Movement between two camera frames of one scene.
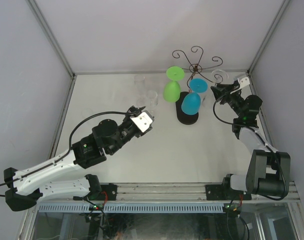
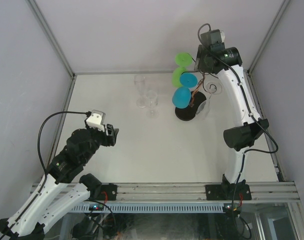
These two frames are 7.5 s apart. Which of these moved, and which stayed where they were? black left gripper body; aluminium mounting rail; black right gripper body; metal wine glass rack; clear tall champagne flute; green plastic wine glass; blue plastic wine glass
Moved: metal wine glass rack; blue plastic wine glass; black left gripper body; green plastic wine glass; black right gripper body
Stayed: clear tall champagne flute; aluminium mounting rail
